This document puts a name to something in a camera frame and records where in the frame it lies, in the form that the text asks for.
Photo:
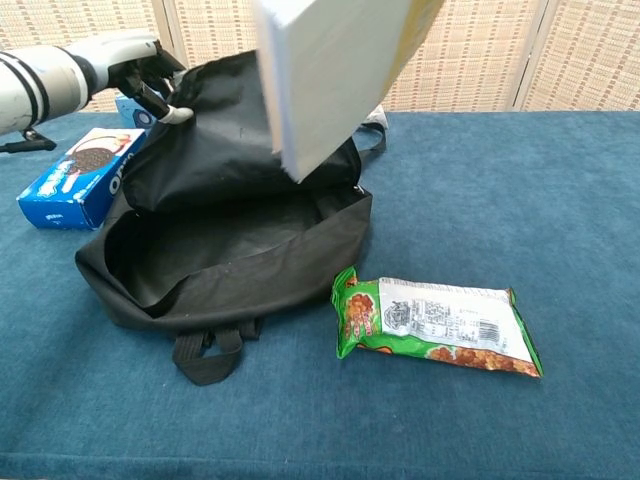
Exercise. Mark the green snack bag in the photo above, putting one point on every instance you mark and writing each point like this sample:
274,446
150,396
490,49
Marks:
440,325

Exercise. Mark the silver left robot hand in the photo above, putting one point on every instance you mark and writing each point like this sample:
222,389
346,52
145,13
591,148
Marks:
122,55

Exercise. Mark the black backpack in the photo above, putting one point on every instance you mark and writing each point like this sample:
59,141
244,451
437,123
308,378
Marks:
225,250

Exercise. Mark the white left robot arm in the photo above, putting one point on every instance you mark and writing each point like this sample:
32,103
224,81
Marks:
40,90

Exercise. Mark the bamboo folding screen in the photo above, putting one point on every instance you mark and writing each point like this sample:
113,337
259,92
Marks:
500,60

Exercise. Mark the blue Oreo cookie box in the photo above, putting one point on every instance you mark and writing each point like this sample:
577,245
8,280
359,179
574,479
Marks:
65,190

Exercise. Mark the white book yellow spine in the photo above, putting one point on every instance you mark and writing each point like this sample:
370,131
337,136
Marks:
325,85

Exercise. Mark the light blue cube box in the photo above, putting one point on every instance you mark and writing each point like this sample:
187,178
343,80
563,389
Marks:
130,114

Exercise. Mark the blue tablecloth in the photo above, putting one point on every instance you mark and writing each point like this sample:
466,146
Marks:
320,425

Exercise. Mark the grey small pouch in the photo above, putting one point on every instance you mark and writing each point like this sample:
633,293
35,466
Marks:
376,117

